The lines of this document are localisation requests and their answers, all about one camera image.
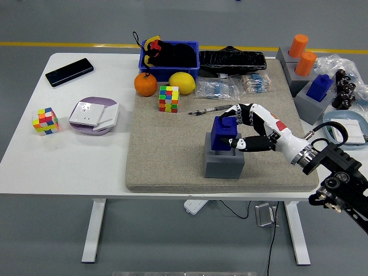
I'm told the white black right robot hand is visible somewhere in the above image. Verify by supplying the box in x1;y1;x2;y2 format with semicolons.
216;103;310;164

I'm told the blue square seal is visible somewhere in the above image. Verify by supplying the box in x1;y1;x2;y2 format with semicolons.
305;74;334;103
210;116;239;152

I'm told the grey seal holder block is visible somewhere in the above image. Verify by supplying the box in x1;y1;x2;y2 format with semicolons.
293;82;336;126
203;133;246;179
275;45;301;68
283;62;320;98

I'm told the orange cylinder seal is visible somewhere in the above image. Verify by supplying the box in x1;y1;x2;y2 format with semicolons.
295;51;317;77
288;34;309;58

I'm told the light blue plate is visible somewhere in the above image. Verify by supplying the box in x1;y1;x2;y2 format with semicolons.
322;110;368;150

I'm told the clear bag of mixed resistors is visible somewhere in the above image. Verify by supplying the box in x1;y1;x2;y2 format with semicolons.
234;72;277;95

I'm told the dark brown knobs pile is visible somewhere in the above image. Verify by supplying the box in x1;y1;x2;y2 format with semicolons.
332;68;357;110

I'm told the silver black pen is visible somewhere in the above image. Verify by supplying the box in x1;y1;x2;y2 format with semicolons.
188;105;231;116

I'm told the clear bag of blue resistors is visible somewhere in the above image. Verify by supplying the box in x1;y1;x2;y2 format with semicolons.
194;76;241;102

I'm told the crumpled clear plastic bag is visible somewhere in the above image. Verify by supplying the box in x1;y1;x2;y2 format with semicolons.
313;53;368;116

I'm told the black plastic-wrapped device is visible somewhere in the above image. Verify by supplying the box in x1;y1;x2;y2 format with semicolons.
198;45;267;78

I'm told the white table leg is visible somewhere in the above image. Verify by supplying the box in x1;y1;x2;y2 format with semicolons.
283;200;312;266
81;198;106;264

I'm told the white power strip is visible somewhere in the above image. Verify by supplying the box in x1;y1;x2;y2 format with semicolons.
183;199;208;216

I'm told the yellow lemon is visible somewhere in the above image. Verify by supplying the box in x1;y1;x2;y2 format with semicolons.
168;71;197;95

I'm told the grey-brown mat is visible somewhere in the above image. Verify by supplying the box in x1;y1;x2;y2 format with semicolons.
125;59;320;193

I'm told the black cloth pouch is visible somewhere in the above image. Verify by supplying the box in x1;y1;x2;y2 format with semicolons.
152;41;198;68

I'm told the blue plastic bin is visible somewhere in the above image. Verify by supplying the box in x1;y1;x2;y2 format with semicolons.
138;40;200;83

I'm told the orange fruit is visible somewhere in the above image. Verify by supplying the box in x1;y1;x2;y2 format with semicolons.
133;72;159;97

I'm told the purple plate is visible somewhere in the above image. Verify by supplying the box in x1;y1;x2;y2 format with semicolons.
68;96;120;136

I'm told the white socket panel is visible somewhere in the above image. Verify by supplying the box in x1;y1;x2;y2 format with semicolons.
68;101;106;127

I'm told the black smartphone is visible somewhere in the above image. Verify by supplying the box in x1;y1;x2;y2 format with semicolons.
45;57;94;88

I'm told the twisted colourful puzzle cube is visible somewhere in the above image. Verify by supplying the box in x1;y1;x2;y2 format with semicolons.
32;107;60;137

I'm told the white switch panel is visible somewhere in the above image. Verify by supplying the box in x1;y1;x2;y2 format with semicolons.
92;103;120;132
330;118;366;144

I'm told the silver metal bracket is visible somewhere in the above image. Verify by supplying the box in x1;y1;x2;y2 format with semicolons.
255;202;280;228

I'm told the black power cable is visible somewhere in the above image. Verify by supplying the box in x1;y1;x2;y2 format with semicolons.
220;200;281;276

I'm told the yellow black gadget with strap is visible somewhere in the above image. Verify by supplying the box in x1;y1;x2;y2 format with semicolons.
132;30;163;70

